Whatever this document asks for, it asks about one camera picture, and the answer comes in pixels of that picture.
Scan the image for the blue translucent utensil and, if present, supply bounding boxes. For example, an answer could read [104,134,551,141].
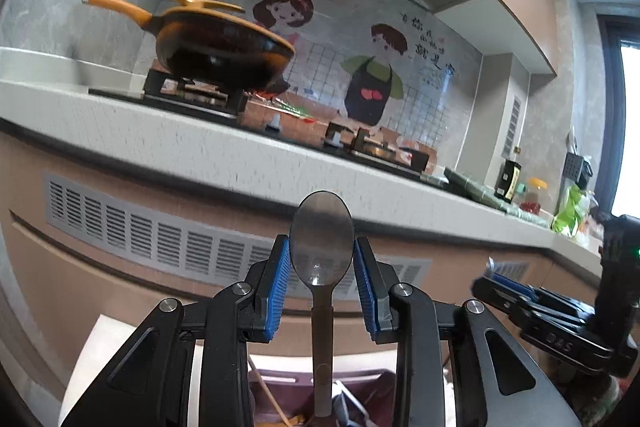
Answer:
[332,379,373,427]

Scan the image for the jar with yellow lid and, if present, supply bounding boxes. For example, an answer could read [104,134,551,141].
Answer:
[520,178,548,214]

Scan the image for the large metal spoon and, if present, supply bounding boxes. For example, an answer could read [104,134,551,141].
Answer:
[289,190,355,419]

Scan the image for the gas stove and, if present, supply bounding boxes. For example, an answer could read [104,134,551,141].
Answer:
[90,69,436,180]

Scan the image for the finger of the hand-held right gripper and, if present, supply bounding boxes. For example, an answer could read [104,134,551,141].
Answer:
[472,277,544,331]
[486,272,599,324]

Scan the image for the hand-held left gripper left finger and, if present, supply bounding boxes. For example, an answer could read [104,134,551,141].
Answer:
[60,234,293,427]

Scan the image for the small grey vent grille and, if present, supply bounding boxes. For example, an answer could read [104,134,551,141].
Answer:
[487,259,532,283]

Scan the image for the yellow-handled frying pan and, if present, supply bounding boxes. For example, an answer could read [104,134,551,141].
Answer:
[82,0,297,90]

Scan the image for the window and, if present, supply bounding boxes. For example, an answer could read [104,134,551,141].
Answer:
[600,14,640,218]

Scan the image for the green plastic bag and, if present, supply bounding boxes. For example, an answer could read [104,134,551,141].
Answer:
[551,184,593,235]

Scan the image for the white fringed cloth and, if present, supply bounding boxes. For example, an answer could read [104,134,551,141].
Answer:
[75,314,251,427]

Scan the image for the dark green wrapped bundles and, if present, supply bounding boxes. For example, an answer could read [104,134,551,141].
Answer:
[442,167,551,228]

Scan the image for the cartoon wall poster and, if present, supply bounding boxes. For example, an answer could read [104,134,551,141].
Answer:
[207,0,483,148]

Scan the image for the purple utensil box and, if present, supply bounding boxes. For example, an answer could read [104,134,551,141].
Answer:
[247,367,401,427]

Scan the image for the person's right forearm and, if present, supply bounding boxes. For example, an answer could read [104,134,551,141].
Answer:
[550,357,636,427]

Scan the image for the grey stone kitchen counter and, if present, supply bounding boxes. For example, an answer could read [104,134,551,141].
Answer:
[0,47,616,283]

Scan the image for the large grey vent grille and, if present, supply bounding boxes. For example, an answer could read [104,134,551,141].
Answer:
[44,173,433,303]

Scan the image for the dark sauce bottle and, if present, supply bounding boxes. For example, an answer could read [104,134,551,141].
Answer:
[495,158,523,200]

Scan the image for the wooden spoon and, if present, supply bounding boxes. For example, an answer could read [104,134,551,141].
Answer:
[249,357,311,427]

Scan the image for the black knife holder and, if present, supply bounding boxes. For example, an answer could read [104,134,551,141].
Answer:
[562,132,593,188]

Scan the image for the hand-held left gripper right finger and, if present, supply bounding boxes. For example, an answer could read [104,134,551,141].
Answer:
[352,236,583,427]

